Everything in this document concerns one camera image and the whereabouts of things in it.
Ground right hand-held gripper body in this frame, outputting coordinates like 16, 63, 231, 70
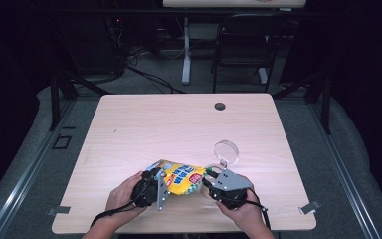
208, 167, 254, 211

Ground black folding chair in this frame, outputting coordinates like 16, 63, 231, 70
210, 13, 288, 95

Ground person's right hand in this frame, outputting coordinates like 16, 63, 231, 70
215, 174, 264, 229

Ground person's left hand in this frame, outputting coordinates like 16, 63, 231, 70
104, 170, 149, 222

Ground white-legged background desk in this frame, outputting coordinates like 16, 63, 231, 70
161, 0, 309, 86

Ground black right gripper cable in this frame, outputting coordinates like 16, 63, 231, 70
246, 186, 273, 232

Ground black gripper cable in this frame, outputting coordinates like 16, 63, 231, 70
90, 199, 137, 229
246, 186, 273, 232

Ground grey tape strip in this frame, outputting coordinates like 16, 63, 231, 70
46, 205, 72, 217
298, 199, 322, 215

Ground black floor cables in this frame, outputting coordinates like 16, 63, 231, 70
124, 49, 186, 95

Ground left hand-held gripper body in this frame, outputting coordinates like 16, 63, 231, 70
130, 167, 171, 212

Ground clear plastic jar hinged lid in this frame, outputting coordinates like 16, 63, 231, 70
200, 139, 240, 201

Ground aluminium floor rail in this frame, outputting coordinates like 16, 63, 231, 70
0, 99, 78, 239
305, 102, 382, 239

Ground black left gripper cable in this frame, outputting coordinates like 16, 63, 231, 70
90, 199, 137, 229

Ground yellow spout pouch green cap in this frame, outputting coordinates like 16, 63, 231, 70
145, 158, 214, 196

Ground black metal frame stand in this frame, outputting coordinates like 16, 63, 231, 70
271, 70, 333, 135
48, 70, 111, 132

